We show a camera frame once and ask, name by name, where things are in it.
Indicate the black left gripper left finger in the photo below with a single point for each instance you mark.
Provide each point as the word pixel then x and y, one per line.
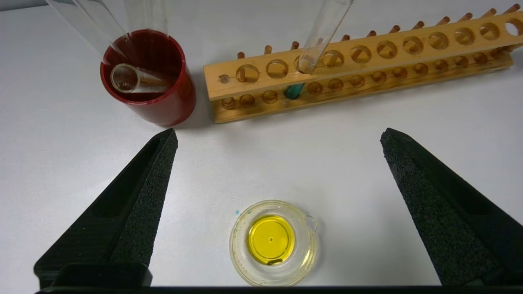
pixel 114 228

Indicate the yellow-stained glass test tube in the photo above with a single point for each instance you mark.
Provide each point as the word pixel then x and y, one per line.
pixel 141 79

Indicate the yellow pigment liquid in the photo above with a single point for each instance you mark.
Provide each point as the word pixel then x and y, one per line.
pixel 271 239

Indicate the blue pigment liquid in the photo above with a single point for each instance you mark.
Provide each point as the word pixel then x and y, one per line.
pixel 294 92

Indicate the empty clear test tube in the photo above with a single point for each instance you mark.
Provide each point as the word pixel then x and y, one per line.
pixel 145 16
pixel 94 32

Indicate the red plastic cup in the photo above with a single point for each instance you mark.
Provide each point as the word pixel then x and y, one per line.
pixel 163 106

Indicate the wooden test tube rack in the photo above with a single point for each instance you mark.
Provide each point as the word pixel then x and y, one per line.
pixel 367 69

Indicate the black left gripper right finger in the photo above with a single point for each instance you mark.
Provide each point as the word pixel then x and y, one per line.
pixel 461 228

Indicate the blue-stained glass test tube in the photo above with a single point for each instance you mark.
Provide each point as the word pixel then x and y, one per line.
pixel 322 32

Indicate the small clear glass beaker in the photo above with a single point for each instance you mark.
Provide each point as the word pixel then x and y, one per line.
pixel 241 253

